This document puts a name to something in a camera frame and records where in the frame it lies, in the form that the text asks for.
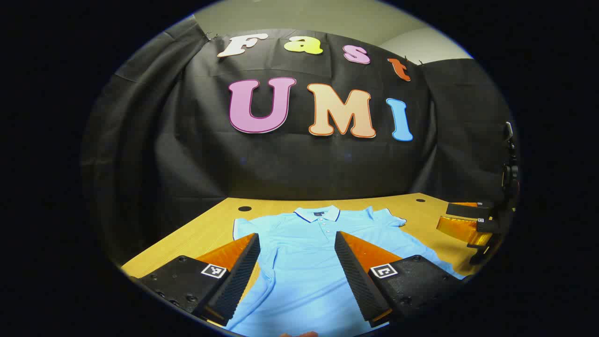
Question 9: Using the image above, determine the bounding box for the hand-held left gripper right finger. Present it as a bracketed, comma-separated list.
[334, 230, 469, 328]

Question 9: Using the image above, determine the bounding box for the black backdrop cloth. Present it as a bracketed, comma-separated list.
[82, 14, 520, 267]

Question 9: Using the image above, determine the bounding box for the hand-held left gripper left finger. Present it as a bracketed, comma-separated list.
[127, 232, 261, 327]

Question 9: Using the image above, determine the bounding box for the light blue T-shirt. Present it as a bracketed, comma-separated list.
[224, 205, 468, 337]

